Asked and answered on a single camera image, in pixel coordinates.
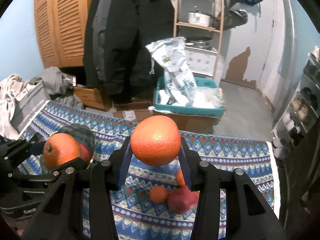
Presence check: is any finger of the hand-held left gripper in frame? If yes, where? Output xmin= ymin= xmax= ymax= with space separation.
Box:
xmin=10 ymin=158 xmax=85 ymax=183
xmin=0 ymin=132 xmax=48 ymax=167

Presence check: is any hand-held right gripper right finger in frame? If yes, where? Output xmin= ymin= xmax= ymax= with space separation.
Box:
xmin=178 ymin=137 xmax=285 ymax=240

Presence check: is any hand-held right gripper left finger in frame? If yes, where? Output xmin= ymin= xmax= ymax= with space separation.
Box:
xmin=24 ymin=136 xmax=132 ymax=240

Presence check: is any small tangerine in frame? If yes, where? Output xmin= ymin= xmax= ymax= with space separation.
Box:
xmin=176 ymin=169 xmax=187 ymax=187
xmin=149 ymin=186 xmax=168 ymax=203

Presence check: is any large orange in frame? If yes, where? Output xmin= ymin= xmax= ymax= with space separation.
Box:
xmin=43 ymin=133 xmax=84 ymax=169
xmin=130 ymin=115 xmax=181 ymax=167

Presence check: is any red apple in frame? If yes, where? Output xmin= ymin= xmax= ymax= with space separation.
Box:
xmin=79 ymin=141 xmax=93 ymax=164
xmin=167 ymin=186 xmax=199 ymax=215

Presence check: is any green glass bowl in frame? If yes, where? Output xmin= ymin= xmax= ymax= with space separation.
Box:
xmin=41 ymin=125 xmax=96 ymax=175

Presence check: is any blue patterned blanket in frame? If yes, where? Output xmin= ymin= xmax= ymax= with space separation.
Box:
xmin=15 ymin=100 xmax=280 ymax=240

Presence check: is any cardboard box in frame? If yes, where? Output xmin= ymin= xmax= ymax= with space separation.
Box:
xmin=112 ymin=102 xmax=220 ymax=134

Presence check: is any white cloth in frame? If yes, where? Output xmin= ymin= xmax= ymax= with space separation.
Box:
xmin=0 ymin=74 xmax=25 ymax=140

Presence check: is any teal plastic crate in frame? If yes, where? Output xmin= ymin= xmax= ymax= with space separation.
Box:
xmin=153 ymin=77 xmax=226 ymax=117

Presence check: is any wooden drawer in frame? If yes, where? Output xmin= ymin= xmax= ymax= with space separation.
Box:
xmin=72 ymin=86 xmax=113 ymax=112

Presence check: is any clear plastic bag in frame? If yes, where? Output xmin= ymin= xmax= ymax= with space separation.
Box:
xmin=192 ymin=87 xmax=223 ymax=109

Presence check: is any white printed rice bag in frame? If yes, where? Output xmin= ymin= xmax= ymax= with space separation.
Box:
xmin=145 ymin=37 xmax=197 ymax=105

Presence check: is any black hooded coat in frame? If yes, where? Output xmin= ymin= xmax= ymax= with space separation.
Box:
xmin=82 ymin=0 xmax=175 ymax=103

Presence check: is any dark hanging coat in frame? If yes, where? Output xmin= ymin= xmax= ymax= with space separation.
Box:
xmin=277 ymin=115 xmax=320 ymax=240

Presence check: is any metal steamer pot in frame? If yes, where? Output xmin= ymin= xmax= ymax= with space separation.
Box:
xmin=185 ymin=37 xmax=212 ymax=48

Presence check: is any grey jacket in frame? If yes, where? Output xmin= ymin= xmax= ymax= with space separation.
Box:
xmin=92 ymin=0 xmax=113 ymax=80

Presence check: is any group of assorted shoes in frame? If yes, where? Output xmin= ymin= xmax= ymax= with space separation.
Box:
xmin=272 ymin=46 xmax=320 ymax=149

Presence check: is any wooden louvered wardrobe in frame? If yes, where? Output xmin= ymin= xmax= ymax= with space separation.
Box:
xmin=34 ymin=0 xmax=105 ymax=69

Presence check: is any shoe rack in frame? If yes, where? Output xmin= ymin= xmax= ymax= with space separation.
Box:
xmin=271 ymin=46 xmax=320 ymax=150

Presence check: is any wooden shelf rack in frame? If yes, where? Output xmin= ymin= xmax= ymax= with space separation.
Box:
xmin=173 ymin=0 xmax=224 ymax=80

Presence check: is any metal cooking pot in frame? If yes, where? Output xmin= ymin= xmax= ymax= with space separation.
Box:
xmin=187 ymin=10 xmax=215 ymax=27

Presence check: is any white door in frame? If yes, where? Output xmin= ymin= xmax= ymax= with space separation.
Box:
xmin=220 ymin=0 xmax=285 ymax=93

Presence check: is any grey green hanging bag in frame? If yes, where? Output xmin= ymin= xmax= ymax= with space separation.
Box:
xmin=222 ymin=0 xmax=248 ymax=30

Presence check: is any metal pipe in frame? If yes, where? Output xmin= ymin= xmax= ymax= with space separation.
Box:
xmin=271 ymin=0 xmax=297 ymax=125

